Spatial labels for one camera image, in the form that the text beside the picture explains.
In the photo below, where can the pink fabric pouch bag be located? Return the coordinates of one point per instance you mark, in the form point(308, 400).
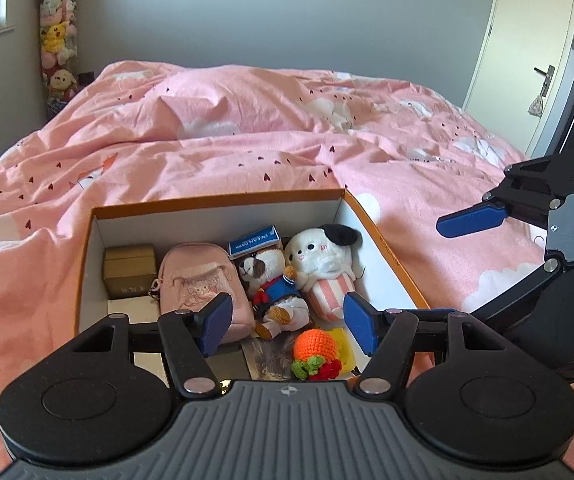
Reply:
point(192, 274)

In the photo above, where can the yellow plastic packet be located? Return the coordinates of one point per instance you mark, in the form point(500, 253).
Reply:
point(344, 353)

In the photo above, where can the black door handle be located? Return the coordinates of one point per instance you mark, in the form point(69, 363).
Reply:
point(548, 76)

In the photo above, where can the dark picture card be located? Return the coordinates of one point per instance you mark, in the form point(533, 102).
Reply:
point(269, 359)

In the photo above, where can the white cat plush striped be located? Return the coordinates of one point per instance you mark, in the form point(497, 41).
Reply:
point(322, 258)

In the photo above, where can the pink heart-print duvet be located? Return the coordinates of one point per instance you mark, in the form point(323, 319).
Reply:
point(98, 403)

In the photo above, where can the blue card pack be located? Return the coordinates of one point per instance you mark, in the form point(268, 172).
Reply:
point(253, 242)

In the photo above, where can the white bedroom door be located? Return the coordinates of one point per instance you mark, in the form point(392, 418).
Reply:
point(504, 92)

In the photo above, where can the orange crochet carrot toy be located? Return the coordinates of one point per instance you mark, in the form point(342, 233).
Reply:
point(315, 356)

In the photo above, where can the gold jewelry box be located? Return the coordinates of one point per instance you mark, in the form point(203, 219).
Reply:
point(129, 271)

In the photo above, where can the white small box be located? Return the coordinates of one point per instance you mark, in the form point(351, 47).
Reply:
point(143, 309)

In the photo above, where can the brown white dog plush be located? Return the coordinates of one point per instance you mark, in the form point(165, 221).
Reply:
point(271, 286)

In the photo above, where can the orange cardboard storage box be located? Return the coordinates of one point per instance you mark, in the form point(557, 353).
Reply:
point(381, 278)

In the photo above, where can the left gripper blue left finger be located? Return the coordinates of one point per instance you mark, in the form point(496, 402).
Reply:
point(188, 339)

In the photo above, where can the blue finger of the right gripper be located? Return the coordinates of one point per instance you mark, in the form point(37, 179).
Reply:
point(477, 218)

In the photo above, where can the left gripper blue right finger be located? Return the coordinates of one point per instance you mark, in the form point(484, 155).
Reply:
point(387, 338)

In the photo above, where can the hanging plush toy organizer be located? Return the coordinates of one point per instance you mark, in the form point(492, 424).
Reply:
point(58, 53)

